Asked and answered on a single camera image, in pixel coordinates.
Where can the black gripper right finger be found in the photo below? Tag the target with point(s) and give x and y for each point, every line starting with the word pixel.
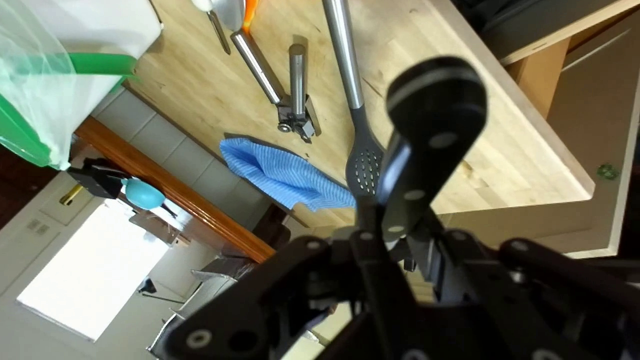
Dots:
pixel 532 293

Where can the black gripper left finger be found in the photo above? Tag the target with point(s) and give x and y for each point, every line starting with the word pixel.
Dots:
pixel 267 286

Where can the wooden drawer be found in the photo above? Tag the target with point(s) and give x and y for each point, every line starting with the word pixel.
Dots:
pixel 566 32

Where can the dark wooden side table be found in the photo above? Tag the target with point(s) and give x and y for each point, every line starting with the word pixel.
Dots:
pixel 201 207

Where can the blue cloth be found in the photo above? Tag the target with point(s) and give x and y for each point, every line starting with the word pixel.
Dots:
pixel 280 171

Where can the teal bowl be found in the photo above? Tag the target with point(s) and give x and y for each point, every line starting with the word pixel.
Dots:
pixel 143 193

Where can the steel can opener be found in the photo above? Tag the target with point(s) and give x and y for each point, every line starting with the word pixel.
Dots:
pixel 297 73

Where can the orange peeler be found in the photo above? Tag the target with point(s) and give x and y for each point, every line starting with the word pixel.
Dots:
pixel 250 13

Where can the white bin green rimmed bag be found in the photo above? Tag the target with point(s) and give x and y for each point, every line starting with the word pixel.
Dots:
pixel 41 86

